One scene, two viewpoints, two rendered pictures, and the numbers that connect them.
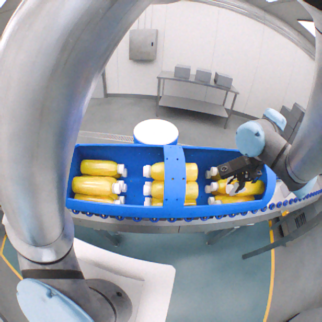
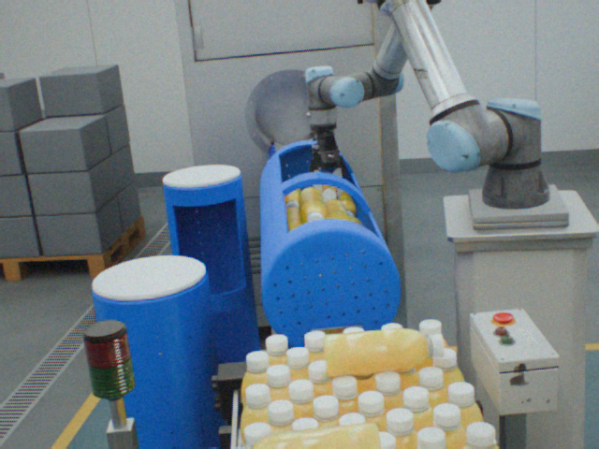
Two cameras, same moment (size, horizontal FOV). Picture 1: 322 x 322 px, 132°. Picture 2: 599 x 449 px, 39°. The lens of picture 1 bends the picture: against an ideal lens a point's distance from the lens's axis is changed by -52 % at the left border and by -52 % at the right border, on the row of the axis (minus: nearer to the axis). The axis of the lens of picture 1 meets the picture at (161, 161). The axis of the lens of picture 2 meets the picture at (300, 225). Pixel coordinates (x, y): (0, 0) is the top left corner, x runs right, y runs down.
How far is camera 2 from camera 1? 2.02 m
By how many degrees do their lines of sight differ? 75
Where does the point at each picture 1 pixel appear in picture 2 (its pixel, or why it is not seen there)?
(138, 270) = (458, 206)
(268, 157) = (368, 89)
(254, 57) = not seen: outside the picture
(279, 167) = (377, 87)
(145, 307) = not seen: hidden behind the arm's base
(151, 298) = not seen: hidden behind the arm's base
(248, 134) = (352, 86)
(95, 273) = (479, 205)
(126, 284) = (477, 194)
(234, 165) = (329, 147)
